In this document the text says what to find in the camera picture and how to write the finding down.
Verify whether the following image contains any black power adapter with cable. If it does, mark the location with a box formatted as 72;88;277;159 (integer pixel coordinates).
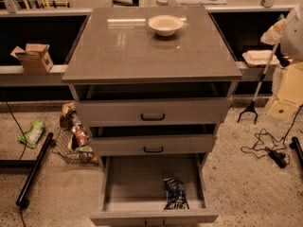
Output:
240;104;303;169

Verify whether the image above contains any black floor bar right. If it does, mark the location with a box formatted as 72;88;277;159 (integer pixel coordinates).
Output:
290;136;303;169

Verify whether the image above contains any wire basket with snacks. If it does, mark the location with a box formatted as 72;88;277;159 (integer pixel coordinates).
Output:
54;102;98;165

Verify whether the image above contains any grey open bottom drawer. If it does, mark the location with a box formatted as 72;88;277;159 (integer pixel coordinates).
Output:
91;154;218;227

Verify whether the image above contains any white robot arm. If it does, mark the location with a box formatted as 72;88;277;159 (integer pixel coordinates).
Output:
280;3;303;61

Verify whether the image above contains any white paper bowl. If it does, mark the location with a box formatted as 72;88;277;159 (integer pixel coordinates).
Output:
148;15;183;37

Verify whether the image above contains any white takeout tray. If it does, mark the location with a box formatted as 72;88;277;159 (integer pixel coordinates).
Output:
242;50;272;67

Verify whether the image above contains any black floor bar left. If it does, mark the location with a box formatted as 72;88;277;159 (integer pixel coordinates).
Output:
16;132;53;209

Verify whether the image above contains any grey drawer cabinet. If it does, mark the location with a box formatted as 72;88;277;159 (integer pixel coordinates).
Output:
61;5;243;227

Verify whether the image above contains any reacher grabber tool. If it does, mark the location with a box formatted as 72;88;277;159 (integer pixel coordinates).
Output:
237;44;278;123

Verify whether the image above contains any black floor bar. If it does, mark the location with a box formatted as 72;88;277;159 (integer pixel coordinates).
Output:
16;132;53;209
290;136;303;169

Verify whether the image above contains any blue chip bag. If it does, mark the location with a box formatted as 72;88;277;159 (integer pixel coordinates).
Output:
164;178;189;210

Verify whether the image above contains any grey top drawer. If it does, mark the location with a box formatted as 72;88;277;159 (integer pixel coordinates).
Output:
75;81;234;127

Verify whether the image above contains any open cardboard box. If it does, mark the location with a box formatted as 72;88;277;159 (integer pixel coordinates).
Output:
10;44;53;74

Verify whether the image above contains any grey middle drawer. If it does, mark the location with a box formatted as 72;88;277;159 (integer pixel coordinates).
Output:
90;124;218;156

